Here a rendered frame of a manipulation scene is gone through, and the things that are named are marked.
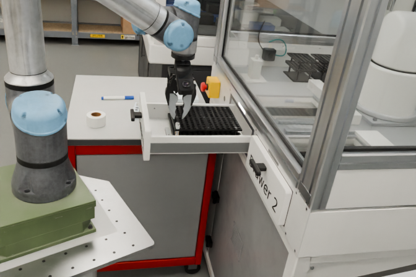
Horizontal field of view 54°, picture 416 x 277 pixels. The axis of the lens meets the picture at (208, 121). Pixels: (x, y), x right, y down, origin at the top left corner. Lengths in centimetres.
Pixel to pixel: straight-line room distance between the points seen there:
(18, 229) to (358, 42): 81
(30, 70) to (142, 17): 30
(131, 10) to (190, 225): 109
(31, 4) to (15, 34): 8
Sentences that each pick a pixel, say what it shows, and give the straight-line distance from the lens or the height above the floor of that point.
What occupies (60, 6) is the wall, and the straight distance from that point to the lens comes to 549.
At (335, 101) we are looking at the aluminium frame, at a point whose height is 120.
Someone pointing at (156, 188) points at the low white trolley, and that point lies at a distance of 165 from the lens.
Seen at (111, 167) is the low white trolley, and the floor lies 63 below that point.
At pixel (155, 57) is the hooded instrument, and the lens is 212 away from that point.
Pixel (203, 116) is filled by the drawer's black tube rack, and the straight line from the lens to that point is 138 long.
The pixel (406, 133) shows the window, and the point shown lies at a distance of 99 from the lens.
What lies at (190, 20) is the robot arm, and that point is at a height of 125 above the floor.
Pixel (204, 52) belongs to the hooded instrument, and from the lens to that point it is 215.
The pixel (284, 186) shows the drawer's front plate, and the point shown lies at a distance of 105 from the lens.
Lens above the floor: 150
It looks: 26 degrees down
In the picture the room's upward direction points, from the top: 7 degrees clockwise
